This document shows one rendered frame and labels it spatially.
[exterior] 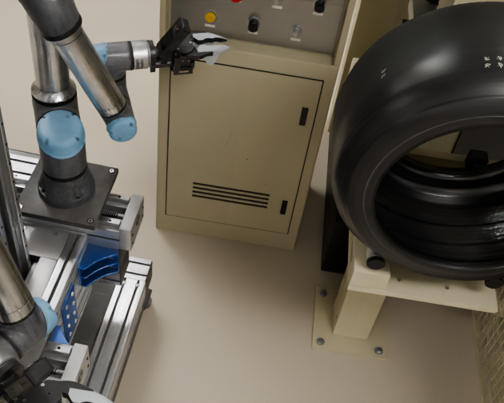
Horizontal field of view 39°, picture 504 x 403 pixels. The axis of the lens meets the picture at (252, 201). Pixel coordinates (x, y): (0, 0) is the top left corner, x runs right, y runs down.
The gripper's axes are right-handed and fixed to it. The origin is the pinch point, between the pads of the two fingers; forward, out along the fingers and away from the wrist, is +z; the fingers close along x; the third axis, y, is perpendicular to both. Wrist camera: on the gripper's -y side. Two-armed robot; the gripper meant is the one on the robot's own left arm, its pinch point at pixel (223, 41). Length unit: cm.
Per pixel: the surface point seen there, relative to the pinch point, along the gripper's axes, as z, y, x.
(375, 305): 50, 78, 50
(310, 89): 31.8, 27.0, -3.7
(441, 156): 49, 6, 41
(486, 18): 33, -49, 49
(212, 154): 6, 63, -10
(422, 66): 19, -44, 55
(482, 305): 47, 15, 80
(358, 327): 48, 93, 51
